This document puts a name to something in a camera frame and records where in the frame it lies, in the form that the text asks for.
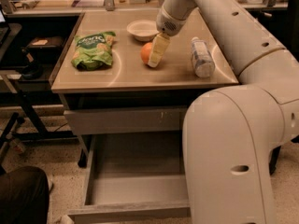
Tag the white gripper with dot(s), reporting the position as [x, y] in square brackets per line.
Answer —
[166, 24]

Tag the orange fruit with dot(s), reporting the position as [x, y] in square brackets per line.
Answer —
[145, 52]

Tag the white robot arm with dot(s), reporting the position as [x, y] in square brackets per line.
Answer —
[228, 133]

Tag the grey drawer cabinet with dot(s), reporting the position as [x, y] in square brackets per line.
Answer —
[128, 83]

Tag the closed grey top drawer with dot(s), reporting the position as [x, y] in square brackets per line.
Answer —
[126, 120]

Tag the open grey middle drawer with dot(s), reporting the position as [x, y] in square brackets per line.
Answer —
[133, 176]

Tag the white paper bowl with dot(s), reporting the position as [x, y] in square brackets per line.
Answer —
[142, 30]

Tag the green snack bag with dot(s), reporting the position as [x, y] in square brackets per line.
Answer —
[93, 51]

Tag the black box on shelf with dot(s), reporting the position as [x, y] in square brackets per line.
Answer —
[46, 47]

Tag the black desk stand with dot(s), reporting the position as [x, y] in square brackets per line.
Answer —
[10, 136]

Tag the person in dark trousers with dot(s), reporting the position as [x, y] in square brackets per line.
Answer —
[24, 196]

